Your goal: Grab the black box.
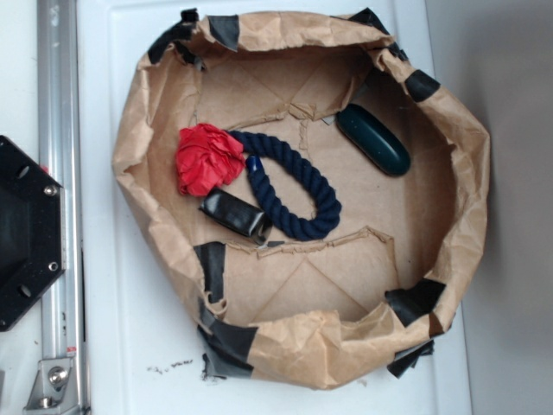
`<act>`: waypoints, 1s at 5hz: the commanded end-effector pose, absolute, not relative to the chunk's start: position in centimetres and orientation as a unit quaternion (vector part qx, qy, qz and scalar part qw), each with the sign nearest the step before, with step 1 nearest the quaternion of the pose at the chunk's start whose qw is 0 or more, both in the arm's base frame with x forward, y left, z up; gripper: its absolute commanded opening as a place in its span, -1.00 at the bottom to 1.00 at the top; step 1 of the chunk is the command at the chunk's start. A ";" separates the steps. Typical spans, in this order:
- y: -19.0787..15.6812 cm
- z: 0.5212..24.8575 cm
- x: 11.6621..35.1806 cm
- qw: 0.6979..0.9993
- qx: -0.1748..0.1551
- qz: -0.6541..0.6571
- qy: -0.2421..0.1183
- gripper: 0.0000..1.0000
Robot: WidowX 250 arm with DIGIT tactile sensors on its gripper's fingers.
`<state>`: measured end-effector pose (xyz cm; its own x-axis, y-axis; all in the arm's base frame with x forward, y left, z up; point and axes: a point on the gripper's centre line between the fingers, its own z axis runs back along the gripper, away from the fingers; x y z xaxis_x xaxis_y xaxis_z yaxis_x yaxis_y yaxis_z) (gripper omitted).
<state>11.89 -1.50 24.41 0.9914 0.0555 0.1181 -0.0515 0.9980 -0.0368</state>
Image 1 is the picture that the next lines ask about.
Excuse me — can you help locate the small black box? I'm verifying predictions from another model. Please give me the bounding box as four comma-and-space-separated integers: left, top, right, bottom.
200, 188, 272, 245

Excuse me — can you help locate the crumpled red paper ball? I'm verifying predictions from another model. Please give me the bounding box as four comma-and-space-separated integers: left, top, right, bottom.
175, 124, 245, 197

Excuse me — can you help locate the brown paper bag bin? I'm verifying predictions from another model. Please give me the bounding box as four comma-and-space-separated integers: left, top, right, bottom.
112, 10, 490, 390

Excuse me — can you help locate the dark green oval case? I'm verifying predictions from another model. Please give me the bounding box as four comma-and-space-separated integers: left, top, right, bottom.
336, 104, 410, 176

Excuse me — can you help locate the white tray board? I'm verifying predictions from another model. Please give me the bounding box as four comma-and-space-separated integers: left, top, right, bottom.
77, 1, 472, 414

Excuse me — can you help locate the navy blue rope loop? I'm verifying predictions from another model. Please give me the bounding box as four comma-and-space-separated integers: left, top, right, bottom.
226, 130, 343, 242

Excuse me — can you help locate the aluminium extrusion rail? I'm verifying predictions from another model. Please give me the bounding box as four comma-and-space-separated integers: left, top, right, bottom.
37, 1, 92, 414

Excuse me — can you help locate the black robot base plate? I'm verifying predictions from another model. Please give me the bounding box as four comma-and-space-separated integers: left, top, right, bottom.
1, 136, 65, 332

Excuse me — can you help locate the metal corner bracket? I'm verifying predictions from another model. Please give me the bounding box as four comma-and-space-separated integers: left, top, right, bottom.
22, 357, 82, 415

